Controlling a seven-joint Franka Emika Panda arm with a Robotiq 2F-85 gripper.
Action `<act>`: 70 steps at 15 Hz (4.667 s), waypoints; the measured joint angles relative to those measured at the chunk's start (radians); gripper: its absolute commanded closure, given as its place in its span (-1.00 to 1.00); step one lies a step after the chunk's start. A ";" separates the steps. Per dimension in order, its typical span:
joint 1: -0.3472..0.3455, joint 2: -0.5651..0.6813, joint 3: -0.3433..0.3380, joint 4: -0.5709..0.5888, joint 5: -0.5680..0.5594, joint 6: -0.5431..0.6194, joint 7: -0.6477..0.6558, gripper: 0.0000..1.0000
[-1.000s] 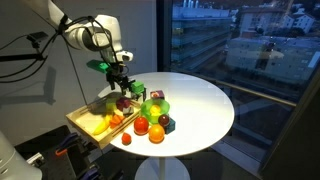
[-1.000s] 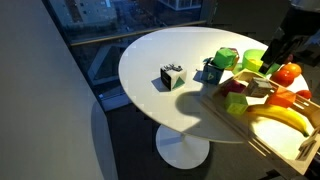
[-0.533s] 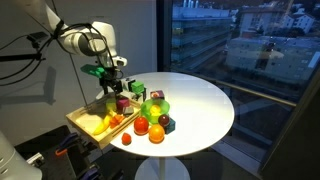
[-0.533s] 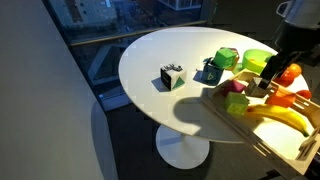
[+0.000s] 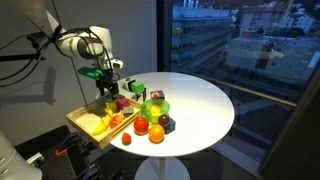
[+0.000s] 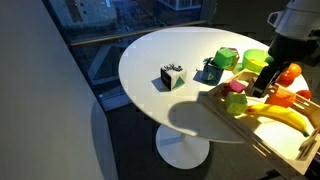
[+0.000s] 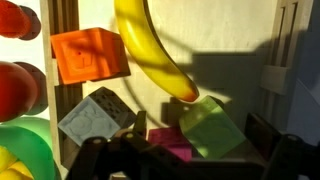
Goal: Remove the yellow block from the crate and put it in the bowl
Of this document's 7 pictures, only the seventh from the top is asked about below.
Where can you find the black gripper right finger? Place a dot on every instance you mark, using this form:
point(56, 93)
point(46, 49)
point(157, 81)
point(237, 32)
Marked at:
point(286, 160)

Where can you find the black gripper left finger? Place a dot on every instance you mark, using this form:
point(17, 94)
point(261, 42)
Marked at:
point(110, 160)

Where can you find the yellow block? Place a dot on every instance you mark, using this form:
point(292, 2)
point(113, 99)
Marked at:
point(213, 130)

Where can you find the gray block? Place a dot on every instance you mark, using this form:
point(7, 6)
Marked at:
point(90, 121)

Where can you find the pink block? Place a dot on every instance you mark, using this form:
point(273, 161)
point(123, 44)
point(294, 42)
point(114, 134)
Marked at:
point(170, 140)

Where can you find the green plastic bowl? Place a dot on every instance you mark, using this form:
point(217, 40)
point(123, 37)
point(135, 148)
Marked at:
point(26, 146)

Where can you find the orange block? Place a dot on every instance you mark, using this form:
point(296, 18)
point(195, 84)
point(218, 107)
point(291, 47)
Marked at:
point(83, 56)

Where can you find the wooden crate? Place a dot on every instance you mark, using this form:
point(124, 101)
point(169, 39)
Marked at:
point(216, 26)

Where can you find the red toy apple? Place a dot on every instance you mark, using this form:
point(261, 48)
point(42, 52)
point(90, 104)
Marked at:
point(15, 91)

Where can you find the yellow toy banana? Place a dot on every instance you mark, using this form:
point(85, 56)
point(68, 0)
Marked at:
point(146, 43)

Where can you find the small red toy fruit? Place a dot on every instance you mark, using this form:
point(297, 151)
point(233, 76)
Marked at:
point(11, 16)

